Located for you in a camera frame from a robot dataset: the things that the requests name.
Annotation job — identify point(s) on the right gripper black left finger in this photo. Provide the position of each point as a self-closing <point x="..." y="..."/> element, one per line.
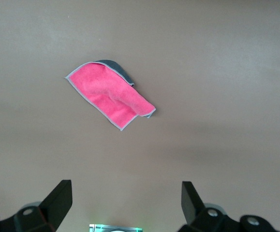
<point x="45" y="215"/>

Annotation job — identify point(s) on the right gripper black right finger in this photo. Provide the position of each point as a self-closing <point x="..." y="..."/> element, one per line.
<point x="202" y="220"/>

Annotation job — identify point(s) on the pink towel with grey back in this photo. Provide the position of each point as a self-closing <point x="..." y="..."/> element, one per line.
<point x="106" y="96"/>

